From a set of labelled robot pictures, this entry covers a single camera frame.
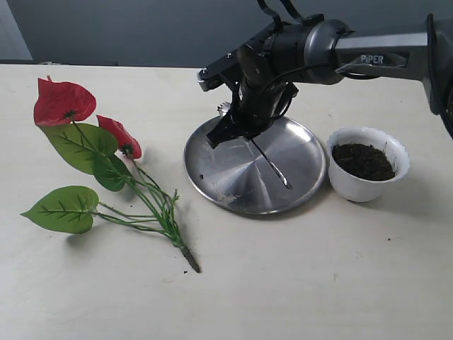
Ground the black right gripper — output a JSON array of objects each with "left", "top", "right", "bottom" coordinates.
[{"left": 197, "top": 22, "right": 304, "bottom": 148}]

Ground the artificial red anthurium plant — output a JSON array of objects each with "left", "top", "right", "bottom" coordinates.
[{"left": 22, "top": 76, "right": 201, "bottom": 273}]

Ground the round steel plate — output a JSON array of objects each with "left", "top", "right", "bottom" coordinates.
[{"left": 184, "top": 118, "right": 328, "bottom": 215}]

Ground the dark potting soil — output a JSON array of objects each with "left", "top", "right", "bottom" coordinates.
[{"left": 332, "top": 143, "right": 395, "bottom": 181}]

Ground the white scalloped plastic pot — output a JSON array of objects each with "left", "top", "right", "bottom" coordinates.
[{"left": 327, "top": 127, "right": 411, "bottom": 203}]

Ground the small steel spoon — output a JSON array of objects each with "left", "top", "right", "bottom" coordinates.
[{"left": 217, "top": 102, "right": 292, "bottom": 190}]

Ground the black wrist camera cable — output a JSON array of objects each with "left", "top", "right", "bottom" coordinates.
[{"left": 257, "top": 0, "right": 305, "bottom": 29}]

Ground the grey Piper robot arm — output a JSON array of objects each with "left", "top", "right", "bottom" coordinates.
[{"left": 197, "top": 15, "right": 452, "bottom": 147}]

